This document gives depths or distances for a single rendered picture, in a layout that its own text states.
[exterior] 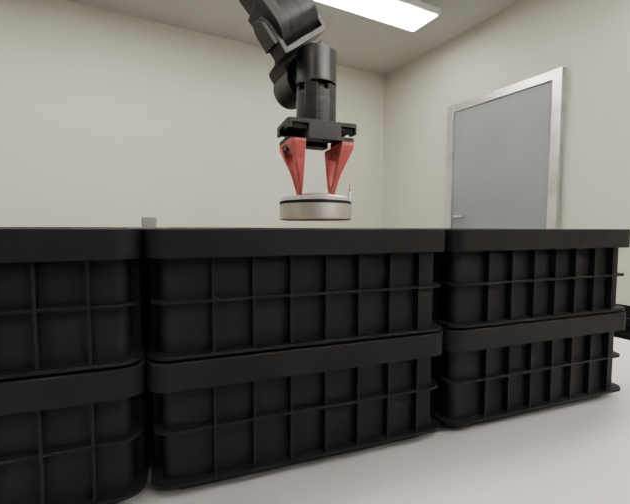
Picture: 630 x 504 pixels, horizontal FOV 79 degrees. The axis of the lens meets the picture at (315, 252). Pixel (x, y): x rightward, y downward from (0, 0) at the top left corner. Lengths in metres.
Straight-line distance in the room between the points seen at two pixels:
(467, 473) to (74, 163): 3.72
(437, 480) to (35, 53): 4.01
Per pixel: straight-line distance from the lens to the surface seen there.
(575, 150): 3.44
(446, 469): 0.44
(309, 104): 0.56
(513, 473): 0.46
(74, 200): 3.85
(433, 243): 0.41
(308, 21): 0.60
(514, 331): 0.51
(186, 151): 3.96
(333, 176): 0.56
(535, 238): 0.51
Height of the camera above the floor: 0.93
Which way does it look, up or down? 4 degrees down
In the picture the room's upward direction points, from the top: straight up
